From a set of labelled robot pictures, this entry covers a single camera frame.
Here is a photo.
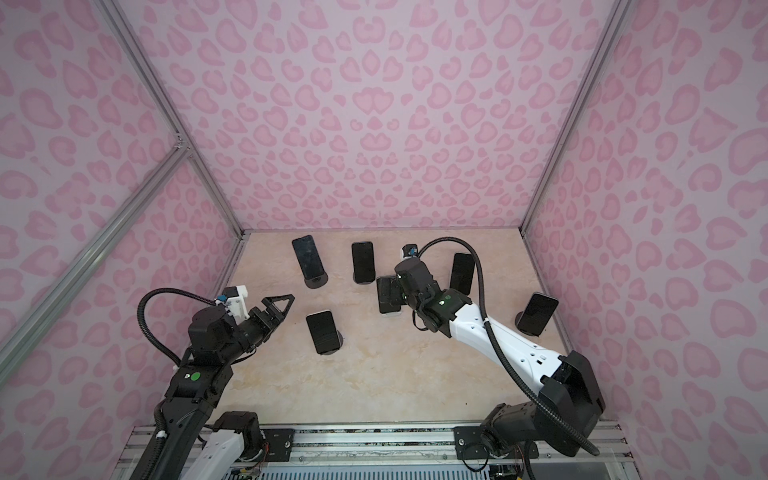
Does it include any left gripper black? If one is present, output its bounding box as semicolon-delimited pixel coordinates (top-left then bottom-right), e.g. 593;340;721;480
219;293;293;366

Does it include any black phone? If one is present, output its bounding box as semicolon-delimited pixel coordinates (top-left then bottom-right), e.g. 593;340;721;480
517;292;559;337
376;276;403;316
449;253;475;296

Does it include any dark round stand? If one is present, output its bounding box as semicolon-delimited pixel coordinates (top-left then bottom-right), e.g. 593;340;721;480
316;330;344;355
304;272;329;289

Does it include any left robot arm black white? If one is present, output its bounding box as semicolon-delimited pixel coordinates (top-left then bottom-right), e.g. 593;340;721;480
132;287;295;479

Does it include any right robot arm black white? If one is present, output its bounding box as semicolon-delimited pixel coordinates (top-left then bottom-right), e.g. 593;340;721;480
394;257;605;457

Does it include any blue phone back centre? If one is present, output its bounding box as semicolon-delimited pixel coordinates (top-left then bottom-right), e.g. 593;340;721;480
351;241;376;285

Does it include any purple phone far left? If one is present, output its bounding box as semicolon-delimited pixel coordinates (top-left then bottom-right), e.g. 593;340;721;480
292;235;325;279

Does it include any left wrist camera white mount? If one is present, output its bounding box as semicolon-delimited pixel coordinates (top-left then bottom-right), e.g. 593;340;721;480
216;285;248;323

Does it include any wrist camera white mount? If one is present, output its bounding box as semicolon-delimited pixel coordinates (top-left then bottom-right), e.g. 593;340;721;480
401;243;419;259
216;285;248;323

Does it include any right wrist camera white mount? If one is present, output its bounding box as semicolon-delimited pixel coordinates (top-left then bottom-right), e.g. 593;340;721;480
401;243;419;259

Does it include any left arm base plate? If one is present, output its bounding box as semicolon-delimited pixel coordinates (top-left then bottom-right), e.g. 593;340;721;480
262;428;296;463

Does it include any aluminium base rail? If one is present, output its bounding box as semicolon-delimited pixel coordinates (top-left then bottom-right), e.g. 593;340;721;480
110;419;640;480

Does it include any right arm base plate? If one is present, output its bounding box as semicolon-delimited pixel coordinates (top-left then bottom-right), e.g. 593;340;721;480
452;425;540;461

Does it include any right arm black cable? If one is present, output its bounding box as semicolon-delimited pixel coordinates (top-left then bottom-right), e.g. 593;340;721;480
416;236;601;457

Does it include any left aluminium frame diagonal bar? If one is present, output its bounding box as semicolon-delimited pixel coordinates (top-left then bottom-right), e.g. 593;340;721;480
1;141;188;385

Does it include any left corner aluminium post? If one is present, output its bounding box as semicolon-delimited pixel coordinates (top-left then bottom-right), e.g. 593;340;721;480
94;0;246;240

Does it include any corner aluminium post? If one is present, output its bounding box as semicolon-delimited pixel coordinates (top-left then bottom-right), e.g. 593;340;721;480
519;0;637;239
94;0;246;240

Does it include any right corner aluminium post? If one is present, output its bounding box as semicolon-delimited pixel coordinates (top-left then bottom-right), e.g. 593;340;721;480
519;0;637;239

